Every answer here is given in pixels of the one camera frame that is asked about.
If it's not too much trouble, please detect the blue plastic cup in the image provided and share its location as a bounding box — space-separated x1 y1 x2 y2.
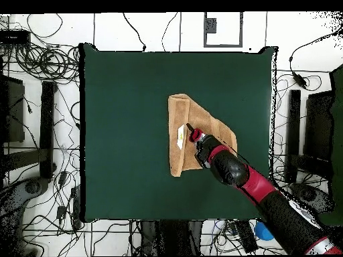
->
253 221 275 241

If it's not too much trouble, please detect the coiled black cable bundle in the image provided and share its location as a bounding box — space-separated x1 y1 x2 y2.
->
14 44 80 81

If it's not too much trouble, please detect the black power adapter with cable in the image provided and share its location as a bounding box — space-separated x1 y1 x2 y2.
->
288 30 343 92

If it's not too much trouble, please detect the dark rectangular box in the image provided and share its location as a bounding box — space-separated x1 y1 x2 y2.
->
0 75 25 144
303 90 334 161

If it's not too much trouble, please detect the black cable with plug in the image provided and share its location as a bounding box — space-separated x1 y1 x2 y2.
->
122 12 147 52

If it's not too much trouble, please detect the dark green table cloth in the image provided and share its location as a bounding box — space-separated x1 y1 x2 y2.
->
78 42 278 224

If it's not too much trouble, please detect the tan terry towel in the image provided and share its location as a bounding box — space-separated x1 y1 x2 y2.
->
167 93 238 177

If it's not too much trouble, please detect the black stand column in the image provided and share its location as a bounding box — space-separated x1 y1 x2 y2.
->
139 220 204 256

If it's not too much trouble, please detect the long black power strip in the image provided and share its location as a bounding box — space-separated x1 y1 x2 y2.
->
234 220 259 254

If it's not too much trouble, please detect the flat black device box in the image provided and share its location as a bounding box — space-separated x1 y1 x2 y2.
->
0 29 31 46

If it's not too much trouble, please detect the small dark grey box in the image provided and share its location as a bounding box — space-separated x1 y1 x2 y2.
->
205 17 217 34

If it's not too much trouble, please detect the thin black cable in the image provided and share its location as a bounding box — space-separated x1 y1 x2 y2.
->
161 11 179 52

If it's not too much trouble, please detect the grey square floor frame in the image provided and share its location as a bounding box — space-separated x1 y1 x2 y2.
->
203 11 244 48

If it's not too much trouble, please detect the black power strip with plugs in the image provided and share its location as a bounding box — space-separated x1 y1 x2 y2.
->
71 187 82 230

